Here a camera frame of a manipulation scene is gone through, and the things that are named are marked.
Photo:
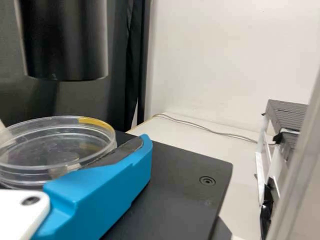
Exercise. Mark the petri dish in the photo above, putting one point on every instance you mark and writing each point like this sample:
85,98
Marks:
37,140

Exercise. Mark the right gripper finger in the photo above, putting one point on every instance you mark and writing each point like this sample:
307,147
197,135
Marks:
100,195

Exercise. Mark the white pipette stand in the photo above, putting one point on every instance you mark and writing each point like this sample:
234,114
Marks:
265,155

